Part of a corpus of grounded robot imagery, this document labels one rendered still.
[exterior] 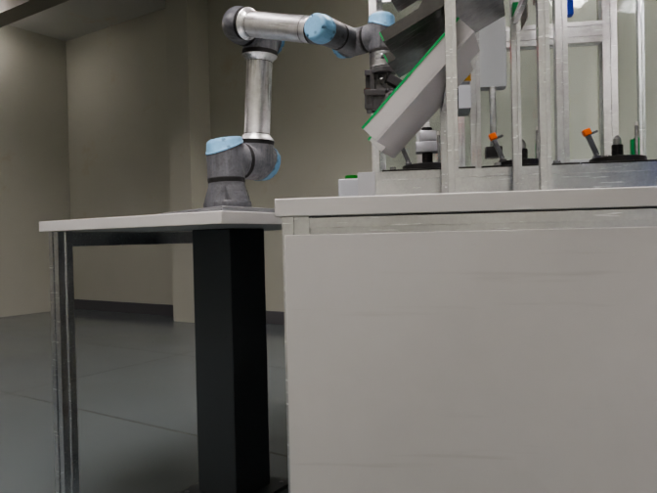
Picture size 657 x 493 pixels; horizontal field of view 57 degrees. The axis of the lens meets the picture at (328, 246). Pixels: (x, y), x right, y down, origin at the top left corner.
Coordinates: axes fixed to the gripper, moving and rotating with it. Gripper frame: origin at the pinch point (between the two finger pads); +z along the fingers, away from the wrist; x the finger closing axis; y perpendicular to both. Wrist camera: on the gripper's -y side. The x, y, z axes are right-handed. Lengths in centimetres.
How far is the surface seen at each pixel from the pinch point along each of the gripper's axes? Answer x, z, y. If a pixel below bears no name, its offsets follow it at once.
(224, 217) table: 44, 22, 35
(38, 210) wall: -483, -13, 435
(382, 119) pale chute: 48.2, 3.4, -0.2
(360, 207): 75, 22, 2
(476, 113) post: -17.8, -9.7, -25.0
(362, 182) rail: 16.9, 13.0, 7.1
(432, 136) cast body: 2.2, -0.3, -11.2
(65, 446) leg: 16, 84, 92
